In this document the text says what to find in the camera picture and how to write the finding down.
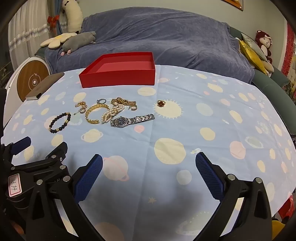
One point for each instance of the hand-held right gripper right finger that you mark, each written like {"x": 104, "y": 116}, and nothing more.
{"x": 209, "y": 176}

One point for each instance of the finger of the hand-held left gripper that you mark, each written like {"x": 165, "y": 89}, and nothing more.
{"x": 56, "y": 151}
{"x": 22, "y": 144}

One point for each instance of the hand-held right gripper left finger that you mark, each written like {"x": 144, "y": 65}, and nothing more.
{"x": 87, "y": 178}

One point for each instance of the silver wrist watch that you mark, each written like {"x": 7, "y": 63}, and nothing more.
{"x": 120, "y": 121}

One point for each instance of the gold watch band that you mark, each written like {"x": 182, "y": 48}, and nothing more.
{"x": 121, "y": 100}

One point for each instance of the red cardboard box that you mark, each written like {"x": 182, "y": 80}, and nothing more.
{"x": 115, "y": 77}

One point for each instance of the brown notebook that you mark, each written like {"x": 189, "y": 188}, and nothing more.
{"x": 44, "y": 84}

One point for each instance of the white device with wooden disc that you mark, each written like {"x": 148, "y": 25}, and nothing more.
{"x": 30, "y": 78}

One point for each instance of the red stool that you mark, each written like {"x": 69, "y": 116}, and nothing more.
{"x": 286, "y": 208}

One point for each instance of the cream flower pillow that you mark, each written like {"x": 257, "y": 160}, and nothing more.
{"x": 55, "y": 40}

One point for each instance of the green sofa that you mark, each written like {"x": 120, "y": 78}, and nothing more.
{"x": 266, "y": 81}

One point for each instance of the grey plush toy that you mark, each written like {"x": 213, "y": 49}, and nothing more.
{"x": 78, "y": 41}

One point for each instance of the white curtain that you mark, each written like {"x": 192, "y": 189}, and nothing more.
{"x": 27, "y": 20}

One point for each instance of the blue curtain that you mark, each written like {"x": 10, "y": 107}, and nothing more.
{"x": 60, "y": 26}

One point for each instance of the red bow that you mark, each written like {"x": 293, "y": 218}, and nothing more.
{"x": 52, "y": 19}

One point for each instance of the gold pillow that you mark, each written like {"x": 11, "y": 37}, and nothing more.
{"x": 249, "y": 52}

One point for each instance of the long white plush toy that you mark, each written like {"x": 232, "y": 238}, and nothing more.
{"x": 74, "y": 18}

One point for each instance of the silver pillow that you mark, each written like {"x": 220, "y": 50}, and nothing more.
{"x": 252, "y": 41}

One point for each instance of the red monkey plush toy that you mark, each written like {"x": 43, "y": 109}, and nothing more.
{"x": 262, "y": 38}

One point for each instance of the red wall hanging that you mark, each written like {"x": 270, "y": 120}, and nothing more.
{"x": 289, "y": 46}

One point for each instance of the wall picture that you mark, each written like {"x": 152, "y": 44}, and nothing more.
{"x": 235, "y": 2}

